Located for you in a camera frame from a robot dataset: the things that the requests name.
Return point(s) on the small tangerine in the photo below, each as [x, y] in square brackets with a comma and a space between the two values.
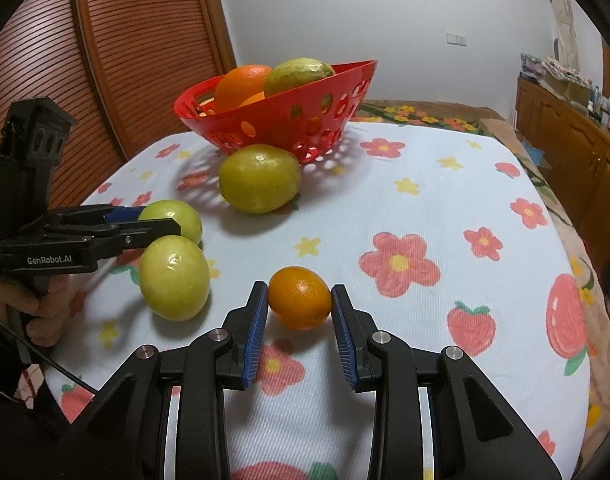
[300, 302]

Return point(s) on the yellow-green round fruit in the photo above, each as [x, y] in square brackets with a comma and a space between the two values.
[295, 75]
[184, 212]
[174, 280]
[260, 177]

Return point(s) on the person's left hand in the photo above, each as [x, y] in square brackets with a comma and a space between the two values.
[47, 315]

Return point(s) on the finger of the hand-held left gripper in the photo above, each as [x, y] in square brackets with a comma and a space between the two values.
[120, 215]
[150, 234]

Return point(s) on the patterned white curtain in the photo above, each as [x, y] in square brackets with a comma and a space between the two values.
[565, 20]

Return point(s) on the white floral tablecloth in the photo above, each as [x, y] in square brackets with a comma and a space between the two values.
[435, 220]

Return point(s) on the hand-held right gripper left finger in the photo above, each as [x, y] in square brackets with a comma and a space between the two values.
[255, 340]

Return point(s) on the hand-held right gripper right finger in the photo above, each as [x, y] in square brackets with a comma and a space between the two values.
[344, 340]

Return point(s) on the large orange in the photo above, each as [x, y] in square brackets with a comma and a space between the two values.
[240, 85]
[252, 101]

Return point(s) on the brown wooden cabinet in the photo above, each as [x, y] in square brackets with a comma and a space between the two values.
[575, 150]

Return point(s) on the brown louvered wooden wardrobe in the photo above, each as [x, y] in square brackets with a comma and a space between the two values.
[135, 60]

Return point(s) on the cardboard box with floral cloth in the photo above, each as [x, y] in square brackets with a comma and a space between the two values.
[555, 72]

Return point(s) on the red perforated plastic basket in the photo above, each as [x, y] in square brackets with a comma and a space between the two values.
[270, 120]

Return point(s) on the white wall switch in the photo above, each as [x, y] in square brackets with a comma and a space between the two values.
[456, 38]

